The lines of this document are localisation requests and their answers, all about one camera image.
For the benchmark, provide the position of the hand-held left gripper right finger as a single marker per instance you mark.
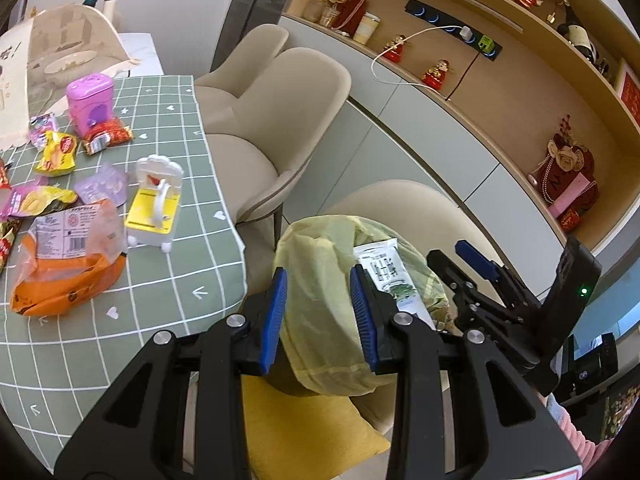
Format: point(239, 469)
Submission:
point(361, 310)

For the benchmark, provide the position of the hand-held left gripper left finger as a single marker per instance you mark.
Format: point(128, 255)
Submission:
point(272, 320)

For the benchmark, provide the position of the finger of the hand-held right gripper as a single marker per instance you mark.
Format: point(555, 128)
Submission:
point(472, 255)
point(450, 272)

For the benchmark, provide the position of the white and green packet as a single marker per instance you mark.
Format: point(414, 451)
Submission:
point(387, 270)

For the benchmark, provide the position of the yellow-green plastic trash bag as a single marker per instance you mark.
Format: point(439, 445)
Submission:
point(315, 280)

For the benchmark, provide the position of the large orange snack bag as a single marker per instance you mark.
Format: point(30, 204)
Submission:
point(60, 275)

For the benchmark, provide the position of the red snack wrapper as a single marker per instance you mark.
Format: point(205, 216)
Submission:
point(110, 135)

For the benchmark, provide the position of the person's right forearm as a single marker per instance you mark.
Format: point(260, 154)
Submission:
point(590, 452)

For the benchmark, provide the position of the black electronic device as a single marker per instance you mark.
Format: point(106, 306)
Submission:
point(590, 365)

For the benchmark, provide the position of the small red packet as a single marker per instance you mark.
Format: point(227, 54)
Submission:
point(570, 221)

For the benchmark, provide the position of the beige chair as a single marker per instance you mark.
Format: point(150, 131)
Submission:
point(250, 45)
point(390, 200)
point(280, 110)

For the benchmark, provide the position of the yellow cushion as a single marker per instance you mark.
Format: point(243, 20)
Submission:
point(300, 430)

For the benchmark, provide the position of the red decorative bag large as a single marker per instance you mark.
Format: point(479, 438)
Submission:
point(565, 170)

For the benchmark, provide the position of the green checked tablecloth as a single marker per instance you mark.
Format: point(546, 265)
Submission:
point(200, 210)

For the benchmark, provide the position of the white sideboard cabinet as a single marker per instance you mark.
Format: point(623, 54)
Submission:
point(410, 130)

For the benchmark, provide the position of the small red figurine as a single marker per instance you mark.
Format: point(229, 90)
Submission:
point(397, 49)
point(437, 75)

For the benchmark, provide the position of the purple plastic packet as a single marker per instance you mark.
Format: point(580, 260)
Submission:
point(102, 185)

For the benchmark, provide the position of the black power strip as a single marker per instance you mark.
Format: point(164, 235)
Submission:
point(450, 27)

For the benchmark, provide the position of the dark wine bottle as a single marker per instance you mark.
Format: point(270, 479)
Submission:
point(575, 30)

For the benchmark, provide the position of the paper cup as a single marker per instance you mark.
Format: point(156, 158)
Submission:
point(366, 27)

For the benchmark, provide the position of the pink and yellow snack packet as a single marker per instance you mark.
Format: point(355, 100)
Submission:
point(37, 200)

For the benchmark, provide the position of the dark patterned snack packet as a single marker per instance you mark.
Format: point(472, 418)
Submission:
point(7, 247)

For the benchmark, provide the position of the red gift box with flower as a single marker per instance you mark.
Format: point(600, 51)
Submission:
point(347, 10)

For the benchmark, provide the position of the purple toy bin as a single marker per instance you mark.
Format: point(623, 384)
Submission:
point(90, 100)

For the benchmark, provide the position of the glass jar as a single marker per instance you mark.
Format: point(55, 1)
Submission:
point(315, 9)

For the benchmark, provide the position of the white low cabinet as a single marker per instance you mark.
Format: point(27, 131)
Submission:
point(145, 55)

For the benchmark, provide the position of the small pink wrapper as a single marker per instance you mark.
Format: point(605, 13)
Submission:
point(42, 127)

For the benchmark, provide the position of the small red wrapper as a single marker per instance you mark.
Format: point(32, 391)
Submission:
point(4, 175)

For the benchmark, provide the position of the beige mesh food cover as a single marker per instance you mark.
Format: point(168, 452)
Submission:
point(30, 90)

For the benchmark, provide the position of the white bottle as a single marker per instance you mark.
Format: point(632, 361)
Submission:
point(111, 10)

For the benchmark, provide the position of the wooden wall shelf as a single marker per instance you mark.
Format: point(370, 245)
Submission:
point(520, 90)

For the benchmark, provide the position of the red picture frame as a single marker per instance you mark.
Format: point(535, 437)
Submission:
point(629, 92)

